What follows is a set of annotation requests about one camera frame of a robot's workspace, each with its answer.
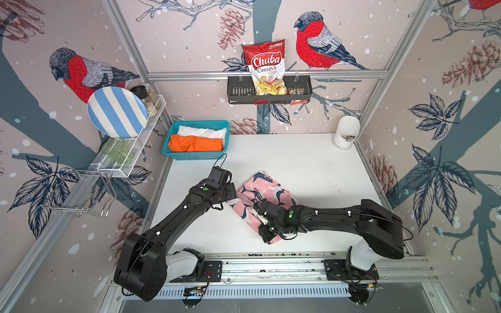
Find pink patterned cloth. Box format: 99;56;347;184
226;172;300;233

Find white shorts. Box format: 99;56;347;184
177;125;227;140

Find orange cloth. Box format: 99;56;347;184
168;134;224;153

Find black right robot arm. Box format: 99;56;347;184
253;199;404;272

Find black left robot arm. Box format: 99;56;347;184
113;166;236;302

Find teal plastic basket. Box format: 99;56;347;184
162;121;230;160

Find green glass cup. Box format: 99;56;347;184
100;138;134;164

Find beige spice jar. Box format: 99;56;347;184
144;83;160;118

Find white mannequin head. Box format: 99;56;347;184
333;116;360;150

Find dark lid spice jar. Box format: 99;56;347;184
130;86;150;103

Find blue white striped plate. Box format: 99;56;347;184
87;86;149;139

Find red Chuba chips bag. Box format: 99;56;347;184
243;40;287;96

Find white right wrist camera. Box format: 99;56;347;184
252;209;268;225

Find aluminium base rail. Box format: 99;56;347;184
117;252;435;284

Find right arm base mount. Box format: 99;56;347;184
323;259;380;282

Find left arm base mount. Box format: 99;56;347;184
166;249;223;283

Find black wire hanging basket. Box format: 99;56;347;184
227;75;314;105

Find clear acrylic wall shelf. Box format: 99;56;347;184
93;95;166;178

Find aluminium frame crossbar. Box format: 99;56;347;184
147;69;390;82

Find metal wire rack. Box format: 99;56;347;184
40;169;117;219

